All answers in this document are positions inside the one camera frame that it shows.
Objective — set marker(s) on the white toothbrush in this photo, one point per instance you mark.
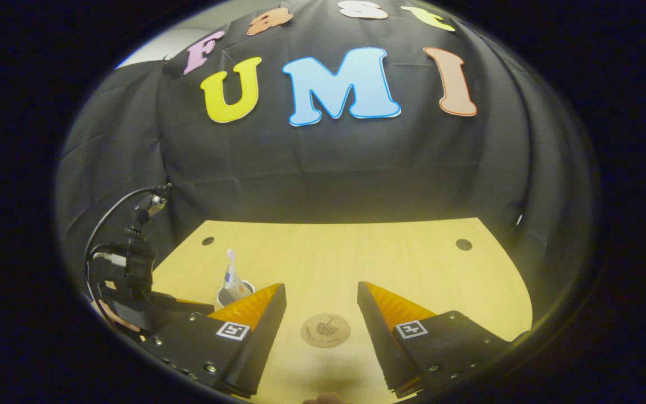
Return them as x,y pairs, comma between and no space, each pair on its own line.
231,258

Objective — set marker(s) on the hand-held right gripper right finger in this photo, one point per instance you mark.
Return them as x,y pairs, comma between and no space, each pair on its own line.
379,348

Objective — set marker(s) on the round cork coaster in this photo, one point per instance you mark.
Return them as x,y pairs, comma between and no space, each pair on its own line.
326,331

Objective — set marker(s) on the white toothpaste tube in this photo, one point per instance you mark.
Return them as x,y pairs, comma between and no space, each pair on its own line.
236,287

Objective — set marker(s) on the black backdrop cloth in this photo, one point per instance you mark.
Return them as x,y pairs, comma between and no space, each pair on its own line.
328,163

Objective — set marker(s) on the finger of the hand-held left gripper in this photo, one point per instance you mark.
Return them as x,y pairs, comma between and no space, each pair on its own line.
183,310

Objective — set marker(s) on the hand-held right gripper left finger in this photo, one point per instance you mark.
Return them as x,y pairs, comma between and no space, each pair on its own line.
267,336

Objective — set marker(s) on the wooden desktop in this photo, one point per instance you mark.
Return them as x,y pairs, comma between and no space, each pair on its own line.
334,264

